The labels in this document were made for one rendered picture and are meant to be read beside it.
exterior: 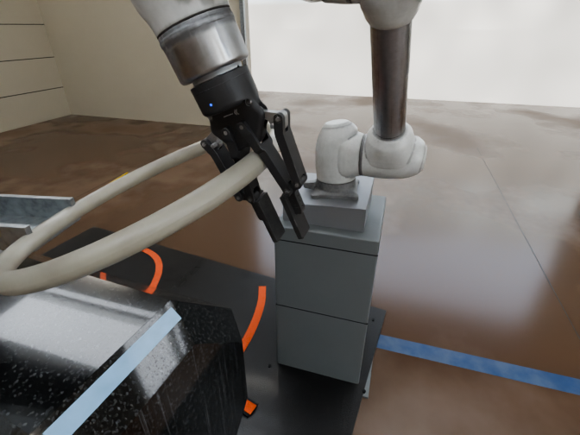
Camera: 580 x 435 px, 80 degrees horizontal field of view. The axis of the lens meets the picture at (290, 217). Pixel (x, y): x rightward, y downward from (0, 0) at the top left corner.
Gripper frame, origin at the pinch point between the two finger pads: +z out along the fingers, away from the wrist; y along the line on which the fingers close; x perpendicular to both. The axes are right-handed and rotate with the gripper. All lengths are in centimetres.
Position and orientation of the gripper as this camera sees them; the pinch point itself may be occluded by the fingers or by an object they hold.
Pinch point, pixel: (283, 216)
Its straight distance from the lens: 49.5
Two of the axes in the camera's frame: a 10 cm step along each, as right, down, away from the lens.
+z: 3.8, 8.4, 4.0
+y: -8.5, 1.4, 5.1
